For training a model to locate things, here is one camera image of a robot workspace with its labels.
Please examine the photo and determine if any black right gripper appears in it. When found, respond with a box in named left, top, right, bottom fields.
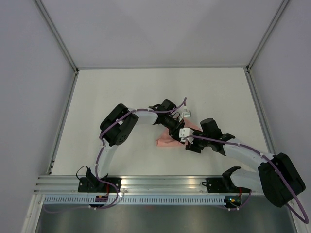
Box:
left=185, top=129, right=211, bottom=154

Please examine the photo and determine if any pink cloth napkin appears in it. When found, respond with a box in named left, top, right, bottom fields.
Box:
left=155, top=119, right=202, bottom=147

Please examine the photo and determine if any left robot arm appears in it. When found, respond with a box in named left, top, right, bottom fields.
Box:
left=86, top=98, right=187, bottom=192

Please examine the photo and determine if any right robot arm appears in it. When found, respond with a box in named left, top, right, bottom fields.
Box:
left=179, top=118, right=306, bottom=207

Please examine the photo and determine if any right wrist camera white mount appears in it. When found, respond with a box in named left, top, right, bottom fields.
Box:
left=179, top=128, right=194, bottom=144

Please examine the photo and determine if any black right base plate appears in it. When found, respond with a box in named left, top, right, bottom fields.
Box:
left=202, top=177, right=250, bottom=194

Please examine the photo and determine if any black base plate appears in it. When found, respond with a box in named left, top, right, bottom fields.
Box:
left=78, top=177, right=122, bottom=193
left=202, top=177, right=250, bottom=194

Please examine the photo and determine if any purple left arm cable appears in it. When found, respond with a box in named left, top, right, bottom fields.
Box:
left=43, top=97, right=188, bottom=214

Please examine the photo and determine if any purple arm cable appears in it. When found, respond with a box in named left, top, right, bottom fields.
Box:
left=43, top=97, right=188, bottom=214
left=182, top=135, right=310, bottom=224

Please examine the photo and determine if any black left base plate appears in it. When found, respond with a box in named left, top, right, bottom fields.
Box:
left=78, top=177, right=122, bottom=193

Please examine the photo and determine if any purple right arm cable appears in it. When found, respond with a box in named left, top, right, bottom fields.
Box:
left=182, top=135, right=310, bottom=224

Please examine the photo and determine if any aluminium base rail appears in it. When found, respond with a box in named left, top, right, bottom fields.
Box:
left=34, top=175, right=298, bottom=195

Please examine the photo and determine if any white slotted cable duct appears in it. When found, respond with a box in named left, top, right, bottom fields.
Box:
left=44, top=195, right=225, bottom=205

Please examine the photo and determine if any right aluminium frame post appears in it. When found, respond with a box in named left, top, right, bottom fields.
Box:
left=244, top=0, right=291, bottom=72

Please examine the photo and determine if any aluminium frame post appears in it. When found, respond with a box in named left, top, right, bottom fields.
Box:
left=33, top=0, right=79, bottom=74
left=244, top=0, right=291, bottom=72

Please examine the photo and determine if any left aluminium frame post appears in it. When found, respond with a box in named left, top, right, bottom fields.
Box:
left=33, top=0, right=79, bottom=74

